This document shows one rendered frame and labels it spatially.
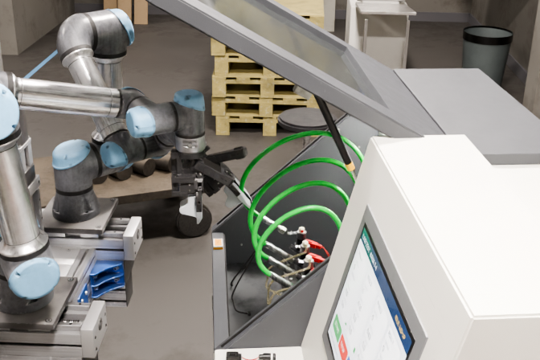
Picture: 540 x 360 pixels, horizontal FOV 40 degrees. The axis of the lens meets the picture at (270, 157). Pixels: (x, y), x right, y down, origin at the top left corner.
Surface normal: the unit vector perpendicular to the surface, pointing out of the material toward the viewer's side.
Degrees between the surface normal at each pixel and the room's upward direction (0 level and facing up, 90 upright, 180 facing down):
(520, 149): 0
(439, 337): 76
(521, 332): 90
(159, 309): 0
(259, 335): 90
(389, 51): 90
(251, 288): 0
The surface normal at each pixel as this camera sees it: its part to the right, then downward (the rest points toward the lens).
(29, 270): 0.50, 0.46
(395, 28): -0.05, 0.39
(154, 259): 0.02, -0.92
